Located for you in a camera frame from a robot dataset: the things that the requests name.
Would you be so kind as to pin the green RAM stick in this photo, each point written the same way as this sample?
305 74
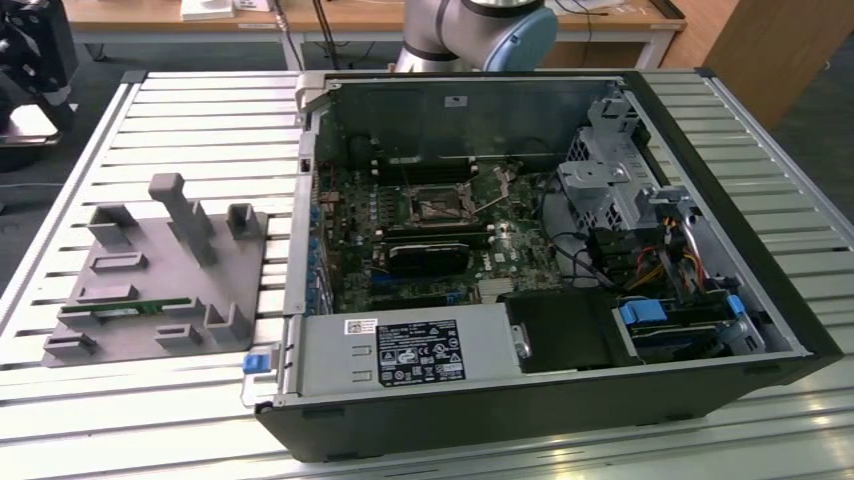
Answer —
122 309

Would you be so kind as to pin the CPU socket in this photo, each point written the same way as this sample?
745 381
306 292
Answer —
436 205

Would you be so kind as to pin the black RAM slot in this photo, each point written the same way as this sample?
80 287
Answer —
436 231
427 176
436 240
427 164

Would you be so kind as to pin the black expansion slot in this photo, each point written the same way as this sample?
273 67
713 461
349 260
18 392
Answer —
409 301

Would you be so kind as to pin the hard disk in blue carrier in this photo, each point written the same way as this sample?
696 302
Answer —
641 313

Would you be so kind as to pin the green motherboard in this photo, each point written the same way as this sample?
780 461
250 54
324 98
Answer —
523 240

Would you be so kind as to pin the white box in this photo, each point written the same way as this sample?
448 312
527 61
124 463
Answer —
208 10

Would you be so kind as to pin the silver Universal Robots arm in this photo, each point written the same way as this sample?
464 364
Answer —
440 30

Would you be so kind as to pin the wooden desk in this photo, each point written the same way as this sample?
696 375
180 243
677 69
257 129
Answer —
333 21

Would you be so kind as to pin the black open PC case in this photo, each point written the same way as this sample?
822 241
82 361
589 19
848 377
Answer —
467 425

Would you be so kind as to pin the wooden cabinet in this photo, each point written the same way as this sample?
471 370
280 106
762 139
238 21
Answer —
787 50

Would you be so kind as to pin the silver chipset heatsink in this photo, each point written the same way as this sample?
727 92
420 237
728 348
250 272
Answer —
496 291

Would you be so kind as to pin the black equipment stand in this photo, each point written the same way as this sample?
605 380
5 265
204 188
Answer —
36 55

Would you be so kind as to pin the black plastic shroud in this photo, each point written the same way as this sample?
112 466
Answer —
567 330

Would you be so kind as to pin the grey power supply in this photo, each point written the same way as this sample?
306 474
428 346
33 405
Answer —
320 350

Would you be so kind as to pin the metal disk bay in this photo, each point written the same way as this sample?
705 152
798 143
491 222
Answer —
593 176

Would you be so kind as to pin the grey plastic parts rack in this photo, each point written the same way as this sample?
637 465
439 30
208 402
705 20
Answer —
153 280

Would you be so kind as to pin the black graphics card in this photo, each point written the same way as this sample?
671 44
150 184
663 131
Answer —
427 258

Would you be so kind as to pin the blue case latch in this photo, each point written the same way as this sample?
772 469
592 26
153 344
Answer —
258 363

